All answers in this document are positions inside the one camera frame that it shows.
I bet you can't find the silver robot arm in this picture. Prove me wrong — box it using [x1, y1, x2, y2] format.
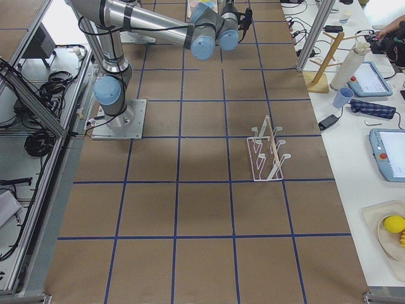
[67, 1, 240, 128]

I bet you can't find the blue cup on side table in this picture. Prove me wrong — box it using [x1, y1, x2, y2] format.
[333, 87, 354, 108]

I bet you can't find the white paper cup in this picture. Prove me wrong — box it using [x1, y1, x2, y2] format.
[339, 10, 352, 24]

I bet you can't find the black power adapter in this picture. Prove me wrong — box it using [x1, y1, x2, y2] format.
[318, 115, 340, 131]

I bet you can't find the wooden mug tree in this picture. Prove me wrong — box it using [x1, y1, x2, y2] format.
[303, 31, 357, 94]

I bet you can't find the cream plastic tray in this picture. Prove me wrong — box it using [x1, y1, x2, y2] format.
[187, 0, 218, 19]

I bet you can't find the white thermos bottle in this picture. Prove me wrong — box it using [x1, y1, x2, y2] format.
[330, 42, 370, 91]

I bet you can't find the blue teach pendant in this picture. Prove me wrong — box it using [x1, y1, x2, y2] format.
[369, 129, 404, 182]
[347, 61, 392, 97]

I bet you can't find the beige tray on side table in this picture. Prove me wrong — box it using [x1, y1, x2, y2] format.
[362, 200, 404, 282]

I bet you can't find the beige plate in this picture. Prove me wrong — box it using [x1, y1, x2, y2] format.
[377, 217, 404, 262]

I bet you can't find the yellow lemon toy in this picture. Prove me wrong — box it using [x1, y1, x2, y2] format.
[383, 215, 405, 233]

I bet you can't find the person in black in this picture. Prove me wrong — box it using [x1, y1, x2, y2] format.
[371, 15, 404, 67]

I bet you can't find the white wire cup rack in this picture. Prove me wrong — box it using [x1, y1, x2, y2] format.
[246, 115, 291, 182]

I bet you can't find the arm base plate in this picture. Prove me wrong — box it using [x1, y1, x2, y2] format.
[91, 99, 147, 140]

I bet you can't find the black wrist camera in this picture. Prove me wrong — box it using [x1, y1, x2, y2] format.
[238, 8, 252, 31]

